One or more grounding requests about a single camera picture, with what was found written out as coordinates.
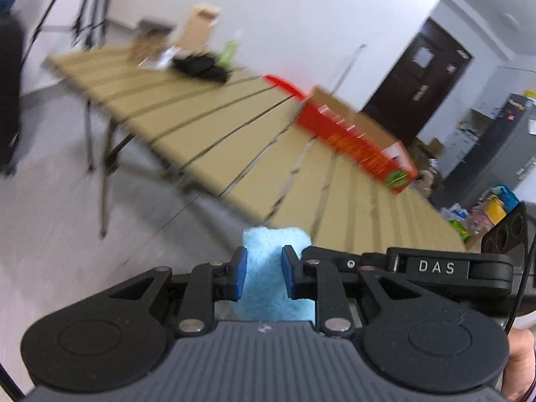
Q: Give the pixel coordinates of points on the glass jar black lid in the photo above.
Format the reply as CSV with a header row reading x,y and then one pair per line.
x,y
151,40

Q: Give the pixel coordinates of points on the brown cardboard carton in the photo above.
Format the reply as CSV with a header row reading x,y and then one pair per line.
x,y
198,27

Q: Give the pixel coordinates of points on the green spray bottle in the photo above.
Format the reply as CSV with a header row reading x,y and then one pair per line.
x,y
228,54

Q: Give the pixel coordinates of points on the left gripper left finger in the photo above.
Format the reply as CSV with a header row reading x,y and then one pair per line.
x,y
207,284

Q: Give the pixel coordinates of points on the person's right hand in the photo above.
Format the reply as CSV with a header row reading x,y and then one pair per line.
x,y
518,378

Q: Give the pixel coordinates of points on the dark wooden door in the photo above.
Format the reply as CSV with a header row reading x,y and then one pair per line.
x,y
422,78

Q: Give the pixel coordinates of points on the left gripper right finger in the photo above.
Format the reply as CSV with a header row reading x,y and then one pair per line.
x,y
320,275

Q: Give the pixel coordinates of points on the black camera tripod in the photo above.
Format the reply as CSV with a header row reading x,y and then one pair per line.
x,y
90,24

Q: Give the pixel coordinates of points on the grey refrigerator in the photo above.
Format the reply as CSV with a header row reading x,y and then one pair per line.
x,y
503,155

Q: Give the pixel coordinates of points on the black pouch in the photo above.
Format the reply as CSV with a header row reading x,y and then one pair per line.
x,y
203,66

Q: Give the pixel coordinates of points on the light blue cloth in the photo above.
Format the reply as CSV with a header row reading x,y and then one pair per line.
x,y
265,296

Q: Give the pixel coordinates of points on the black suitcase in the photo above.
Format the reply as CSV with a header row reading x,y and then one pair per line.
x,y
12,47

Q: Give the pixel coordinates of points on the red cardboard box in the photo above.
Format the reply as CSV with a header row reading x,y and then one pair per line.
x,y
352,133

